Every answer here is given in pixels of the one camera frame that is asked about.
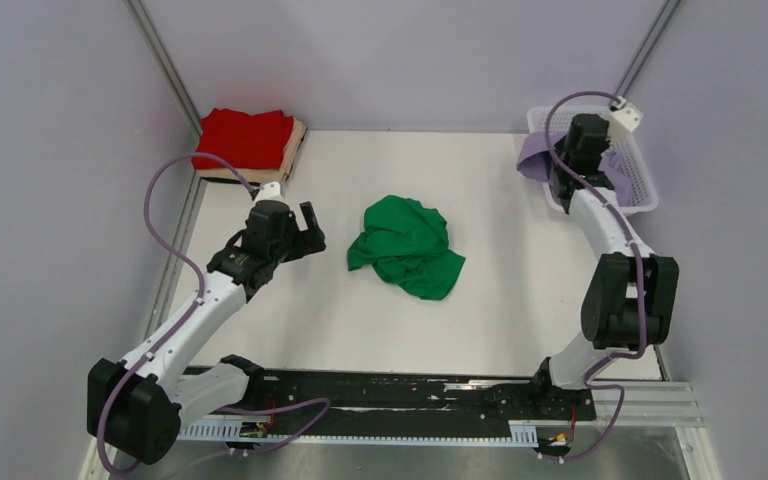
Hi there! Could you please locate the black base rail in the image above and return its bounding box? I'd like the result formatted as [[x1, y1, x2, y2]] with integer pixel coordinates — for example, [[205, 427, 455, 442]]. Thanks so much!
[[178, 367, 597, 440]]

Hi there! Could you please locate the purple t shirt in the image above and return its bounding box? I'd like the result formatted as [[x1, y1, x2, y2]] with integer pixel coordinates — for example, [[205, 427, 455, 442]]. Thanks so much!
[[516, 134, 633, 207]]

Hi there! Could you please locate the white plastic laundry basket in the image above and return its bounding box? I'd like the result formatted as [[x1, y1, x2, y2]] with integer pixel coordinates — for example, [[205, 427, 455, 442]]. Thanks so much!
[[526, 104, 659, 217]]

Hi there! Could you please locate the right aluminium frame post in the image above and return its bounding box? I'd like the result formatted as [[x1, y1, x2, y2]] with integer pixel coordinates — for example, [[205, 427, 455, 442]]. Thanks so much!
[[614, 0, 684, 97]]

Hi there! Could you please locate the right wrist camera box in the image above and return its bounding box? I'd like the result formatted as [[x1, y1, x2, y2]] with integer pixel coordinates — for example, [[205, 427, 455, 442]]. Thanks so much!
[[606, 97, 644, 139]]

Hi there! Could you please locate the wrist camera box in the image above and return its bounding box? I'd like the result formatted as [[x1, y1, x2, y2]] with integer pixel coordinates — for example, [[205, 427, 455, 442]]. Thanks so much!
[[606, 97, 644, 139], [253, 181, 286, 204]]

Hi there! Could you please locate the aluminium frame post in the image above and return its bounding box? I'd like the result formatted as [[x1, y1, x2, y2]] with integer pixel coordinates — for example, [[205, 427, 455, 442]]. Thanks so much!
[[124, 0, 202, 134], [614, 0, 684, 97]]

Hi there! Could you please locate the folded beige t shirt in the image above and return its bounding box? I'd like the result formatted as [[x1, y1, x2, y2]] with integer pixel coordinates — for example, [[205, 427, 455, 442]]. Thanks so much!
[[196, 118, 307, 185]]

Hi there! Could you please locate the folded red t shirt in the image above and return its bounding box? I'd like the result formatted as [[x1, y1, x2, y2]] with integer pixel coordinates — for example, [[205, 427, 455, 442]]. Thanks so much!
[[196, 108, 295, 170]]

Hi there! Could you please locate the white slotted cable duct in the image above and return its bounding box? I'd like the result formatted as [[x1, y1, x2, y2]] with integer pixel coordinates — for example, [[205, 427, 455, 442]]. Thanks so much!
[[178, 411, 538, 448]]

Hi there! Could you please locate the green t shirt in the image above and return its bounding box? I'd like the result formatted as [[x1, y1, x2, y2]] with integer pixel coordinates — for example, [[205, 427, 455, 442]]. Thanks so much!
[[346, 195, 466, 301]]

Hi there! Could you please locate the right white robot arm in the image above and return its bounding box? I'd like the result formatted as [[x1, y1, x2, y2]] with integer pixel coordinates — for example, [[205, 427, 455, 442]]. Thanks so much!
[[530, 113, 679, 418]]

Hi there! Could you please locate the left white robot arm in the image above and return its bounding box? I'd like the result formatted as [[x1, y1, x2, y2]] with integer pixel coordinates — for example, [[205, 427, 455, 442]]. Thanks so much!
[[87, 199, 326, 465]]

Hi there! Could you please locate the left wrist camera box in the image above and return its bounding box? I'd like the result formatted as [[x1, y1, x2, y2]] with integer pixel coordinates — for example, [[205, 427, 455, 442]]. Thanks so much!
[[253, 181, 286, 204]]

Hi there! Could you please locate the left aluminium frame post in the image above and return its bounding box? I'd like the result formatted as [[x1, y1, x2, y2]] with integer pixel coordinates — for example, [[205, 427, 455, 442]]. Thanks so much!
[[124, 0, 202, 134]]

